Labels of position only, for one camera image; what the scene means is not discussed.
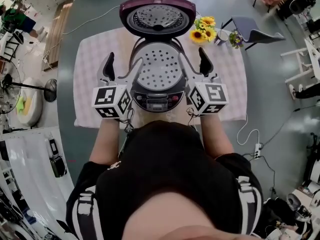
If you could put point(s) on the sunflower bouquet in vase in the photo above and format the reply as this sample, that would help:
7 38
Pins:
202 32

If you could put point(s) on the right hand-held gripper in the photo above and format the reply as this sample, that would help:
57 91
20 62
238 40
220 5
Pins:
215 94

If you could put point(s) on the white perforated steamer tray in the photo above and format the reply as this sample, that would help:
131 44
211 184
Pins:
160 69

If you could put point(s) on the potted purple flowers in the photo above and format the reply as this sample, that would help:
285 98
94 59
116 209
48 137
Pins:
236 39

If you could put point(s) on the white beanbag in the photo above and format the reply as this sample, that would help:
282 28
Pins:
32 89

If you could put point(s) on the black office chair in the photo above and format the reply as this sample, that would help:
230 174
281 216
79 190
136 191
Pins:
297 4

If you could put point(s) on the dark blue mug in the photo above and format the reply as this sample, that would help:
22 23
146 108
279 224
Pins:
222 37

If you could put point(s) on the person's face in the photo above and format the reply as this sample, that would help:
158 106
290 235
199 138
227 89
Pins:
175 219

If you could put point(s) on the person's right forearm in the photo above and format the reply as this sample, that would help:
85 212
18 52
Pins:
215 136

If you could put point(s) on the white power strip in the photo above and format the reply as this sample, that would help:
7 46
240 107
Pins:
258 150

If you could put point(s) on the purple rice cooker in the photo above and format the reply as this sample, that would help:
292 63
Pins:
150 100

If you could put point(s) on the white glossy board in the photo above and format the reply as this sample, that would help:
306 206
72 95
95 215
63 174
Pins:
30 164

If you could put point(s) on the white table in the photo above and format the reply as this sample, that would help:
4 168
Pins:
313 54

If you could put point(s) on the metal spoon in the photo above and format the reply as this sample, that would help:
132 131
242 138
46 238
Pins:
221 27

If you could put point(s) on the person's black shirt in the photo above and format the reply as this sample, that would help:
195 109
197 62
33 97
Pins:
162 159

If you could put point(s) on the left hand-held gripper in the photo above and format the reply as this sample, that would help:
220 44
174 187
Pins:
105 96

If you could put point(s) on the green and yellow cloth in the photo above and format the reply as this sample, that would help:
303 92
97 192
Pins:
22 105

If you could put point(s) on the checked tablecloth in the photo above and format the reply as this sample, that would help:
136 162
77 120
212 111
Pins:
95 59

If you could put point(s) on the wooden floor board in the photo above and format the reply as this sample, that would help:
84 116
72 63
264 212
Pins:
57 34

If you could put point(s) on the large black pedestal fan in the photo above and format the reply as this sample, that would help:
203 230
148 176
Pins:
51 90

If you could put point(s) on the grey chair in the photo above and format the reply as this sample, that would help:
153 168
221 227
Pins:
252 34

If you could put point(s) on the person's left forearm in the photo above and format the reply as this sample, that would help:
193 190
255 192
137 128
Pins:
105 141

